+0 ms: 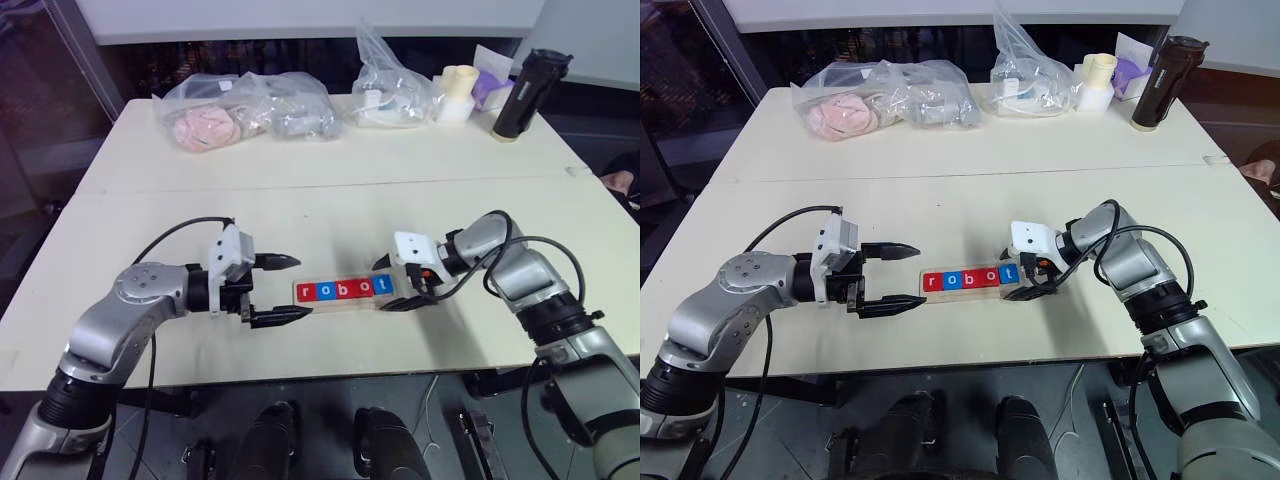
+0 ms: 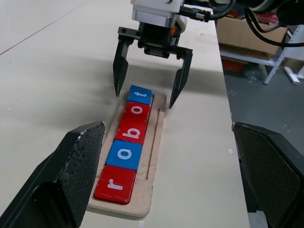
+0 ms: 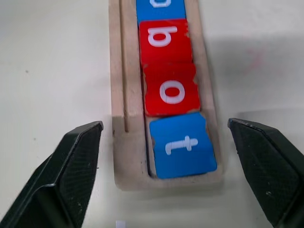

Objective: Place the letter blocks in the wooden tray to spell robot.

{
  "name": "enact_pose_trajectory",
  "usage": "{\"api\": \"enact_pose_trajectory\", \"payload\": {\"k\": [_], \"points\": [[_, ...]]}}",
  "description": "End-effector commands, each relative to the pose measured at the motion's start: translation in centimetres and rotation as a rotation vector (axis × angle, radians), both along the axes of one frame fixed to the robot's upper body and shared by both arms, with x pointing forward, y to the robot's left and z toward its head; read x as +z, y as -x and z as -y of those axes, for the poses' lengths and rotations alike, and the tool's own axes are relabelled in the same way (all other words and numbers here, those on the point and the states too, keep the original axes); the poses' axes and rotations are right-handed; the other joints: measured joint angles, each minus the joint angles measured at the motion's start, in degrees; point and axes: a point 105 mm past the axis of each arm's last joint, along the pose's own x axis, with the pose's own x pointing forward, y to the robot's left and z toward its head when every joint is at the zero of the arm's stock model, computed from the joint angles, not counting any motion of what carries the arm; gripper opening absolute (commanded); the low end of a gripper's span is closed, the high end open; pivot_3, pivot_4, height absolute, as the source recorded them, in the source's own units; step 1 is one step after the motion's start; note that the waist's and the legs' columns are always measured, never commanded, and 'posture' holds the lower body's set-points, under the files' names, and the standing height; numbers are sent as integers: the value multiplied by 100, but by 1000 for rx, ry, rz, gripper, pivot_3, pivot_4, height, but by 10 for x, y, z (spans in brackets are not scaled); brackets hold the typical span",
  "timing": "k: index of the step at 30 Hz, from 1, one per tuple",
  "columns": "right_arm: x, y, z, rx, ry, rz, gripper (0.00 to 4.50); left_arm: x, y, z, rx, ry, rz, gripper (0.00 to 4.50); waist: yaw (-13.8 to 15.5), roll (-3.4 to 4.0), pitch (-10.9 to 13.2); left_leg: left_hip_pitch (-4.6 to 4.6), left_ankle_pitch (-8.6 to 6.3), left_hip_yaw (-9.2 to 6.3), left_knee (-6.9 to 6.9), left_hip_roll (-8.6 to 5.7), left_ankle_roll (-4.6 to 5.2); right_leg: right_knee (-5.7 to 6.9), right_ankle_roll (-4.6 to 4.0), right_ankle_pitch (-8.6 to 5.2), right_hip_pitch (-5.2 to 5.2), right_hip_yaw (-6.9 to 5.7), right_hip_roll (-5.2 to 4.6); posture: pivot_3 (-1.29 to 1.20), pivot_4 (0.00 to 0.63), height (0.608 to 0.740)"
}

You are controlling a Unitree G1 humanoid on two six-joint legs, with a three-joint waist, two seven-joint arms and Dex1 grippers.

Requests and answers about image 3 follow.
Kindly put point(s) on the red tile letter b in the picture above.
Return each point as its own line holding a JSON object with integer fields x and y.
{"x": 166, "y": 52}

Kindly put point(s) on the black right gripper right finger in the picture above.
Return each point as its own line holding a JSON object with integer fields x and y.
{"x": 273, "y": 171}

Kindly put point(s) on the blue tile letter t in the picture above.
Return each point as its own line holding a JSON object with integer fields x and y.
{"x": 185, "y": 164}

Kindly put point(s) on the wooden letter tray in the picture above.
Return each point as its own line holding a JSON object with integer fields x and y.
{"x": 128, "y": 156}

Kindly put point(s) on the blue letter o tile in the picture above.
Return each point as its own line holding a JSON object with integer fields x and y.
{"x": 164, "y": 13}

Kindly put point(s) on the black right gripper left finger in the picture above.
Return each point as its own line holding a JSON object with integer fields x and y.
{"x": 57, "y": 180}

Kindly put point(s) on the red tile letter o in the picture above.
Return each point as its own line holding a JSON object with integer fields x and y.
{"x": 154, "y": 102}

